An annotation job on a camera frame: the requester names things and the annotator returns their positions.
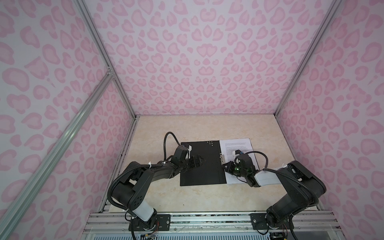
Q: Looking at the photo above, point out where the diagonal aluminium frame bar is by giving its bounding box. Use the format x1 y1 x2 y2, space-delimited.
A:
1 73 114 240

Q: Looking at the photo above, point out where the blue folder black inside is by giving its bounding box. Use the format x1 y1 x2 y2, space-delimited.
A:
180 141 227 187

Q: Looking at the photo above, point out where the corner aluminium post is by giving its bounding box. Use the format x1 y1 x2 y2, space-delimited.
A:
73 0 137 120
274 0 344 119

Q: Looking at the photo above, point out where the left corner aluminium post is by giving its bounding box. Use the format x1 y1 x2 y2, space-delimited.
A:
73 0 137 120

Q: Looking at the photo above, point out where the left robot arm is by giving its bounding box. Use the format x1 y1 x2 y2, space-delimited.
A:
107 155 205 226

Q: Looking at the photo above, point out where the right corner aluminium post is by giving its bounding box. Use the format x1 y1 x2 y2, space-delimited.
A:
274 0 344 119

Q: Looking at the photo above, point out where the paper sheet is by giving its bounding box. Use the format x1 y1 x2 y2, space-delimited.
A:
218 137 260 185

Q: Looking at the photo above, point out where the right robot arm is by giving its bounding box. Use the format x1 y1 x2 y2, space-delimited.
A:
222 150 327 229

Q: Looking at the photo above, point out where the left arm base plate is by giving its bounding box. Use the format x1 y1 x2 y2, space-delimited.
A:
129 214 171 232

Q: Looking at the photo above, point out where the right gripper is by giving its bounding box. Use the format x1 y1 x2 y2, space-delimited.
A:
221 162 248 179

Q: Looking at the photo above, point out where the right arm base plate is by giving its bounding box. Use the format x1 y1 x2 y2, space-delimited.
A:
250 213 291 233

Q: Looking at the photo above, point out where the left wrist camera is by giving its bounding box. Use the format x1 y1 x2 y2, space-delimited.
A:
172 145 192 164

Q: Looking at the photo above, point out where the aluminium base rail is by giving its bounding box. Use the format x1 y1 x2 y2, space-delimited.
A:
81 211 345 240

